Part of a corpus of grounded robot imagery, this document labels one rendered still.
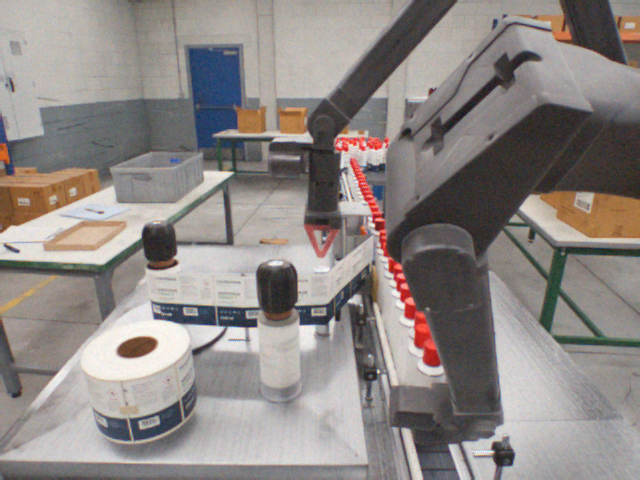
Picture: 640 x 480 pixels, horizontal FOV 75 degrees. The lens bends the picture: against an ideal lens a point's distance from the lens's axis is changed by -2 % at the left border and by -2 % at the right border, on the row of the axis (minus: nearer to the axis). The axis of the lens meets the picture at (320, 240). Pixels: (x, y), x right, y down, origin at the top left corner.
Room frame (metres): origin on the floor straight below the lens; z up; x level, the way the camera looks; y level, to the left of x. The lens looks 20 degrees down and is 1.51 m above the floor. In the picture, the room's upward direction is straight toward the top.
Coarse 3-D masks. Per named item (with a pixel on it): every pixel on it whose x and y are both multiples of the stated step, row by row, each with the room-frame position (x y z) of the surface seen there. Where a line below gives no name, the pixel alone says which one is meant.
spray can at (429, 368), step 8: (432, 344) 0.62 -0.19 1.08; (424, 352) 0.62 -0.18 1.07; (432, 352) 0.61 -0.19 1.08; (424, 360) 0.62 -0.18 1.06; (432, 360) 0.61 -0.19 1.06; (416, 368) 0.62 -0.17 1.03; (424, 368) 0.61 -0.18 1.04; (432, 368) 0.61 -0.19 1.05; (440, 368) 0.61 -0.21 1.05; (416, 376) 0.62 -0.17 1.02; (424, 376) 0.60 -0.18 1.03; (432, 376) 0.60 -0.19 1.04; (440, 376) 0.60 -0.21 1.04; (416, 384) 0.62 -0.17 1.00; (424, 384) 0.60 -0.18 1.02
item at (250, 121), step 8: (240, 112) 6.38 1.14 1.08; (248, 112) 6.37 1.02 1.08; (256, 112) 6.35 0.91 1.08; (264, 112) 6.59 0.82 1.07; (240, 120) 6.43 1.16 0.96; (248, 120) 6.41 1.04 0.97; (256, 120) 6.39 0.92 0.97; (264, 120) 6.57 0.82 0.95; (240, 128) 6.43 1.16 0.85; (248, 128) 6.41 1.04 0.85; (256, 128) 6.39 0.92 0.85; (264, 128) 6.56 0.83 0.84
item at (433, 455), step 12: (372, 300) 1.16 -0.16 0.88; (372, 312) 1.09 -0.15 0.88; (384, 360) 0.86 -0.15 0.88; (444, 444) 0.60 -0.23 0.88; (420, 456) 0.58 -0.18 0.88; (432, 456) 0.58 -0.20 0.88; (444, 456) 0.58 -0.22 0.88; (408, 468) 0.57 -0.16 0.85; (420, 468) 0.55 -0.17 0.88; (432, 468) 0.55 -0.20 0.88; (444, 468) 0.55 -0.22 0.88
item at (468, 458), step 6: (462, 444) 0.52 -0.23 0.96; (462, 450) 0.51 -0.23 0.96; (468, 450) 0.51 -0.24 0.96; (462, 456) 0.51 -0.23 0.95; (468, 456) 0.50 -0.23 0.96; (468, 462) 0.49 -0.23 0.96; (474, 462) 0.49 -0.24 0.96; (468, 468) 0.48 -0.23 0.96; (474, 468) 0.48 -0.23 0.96; (474, 474) 0.47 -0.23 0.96
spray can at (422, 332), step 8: (416, 328) 0.67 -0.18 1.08; (424, 328) 0.68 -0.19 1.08; (416, 336) 0.67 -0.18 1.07; (424, 336) 0.66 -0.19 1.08; (416, 344) 0.67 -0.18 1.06; (424, 344) 0.66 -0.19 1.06; (408, 352) 0.67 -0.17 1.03; (416, 352) 0.66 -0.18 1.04; (408, 360) 0.67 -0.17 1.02; (416, 360) 0.65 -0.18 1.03; (408, 368) 0.67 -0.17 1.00; (408, 376) 0.67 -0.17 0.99; (408, 384) 0.66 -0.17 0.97
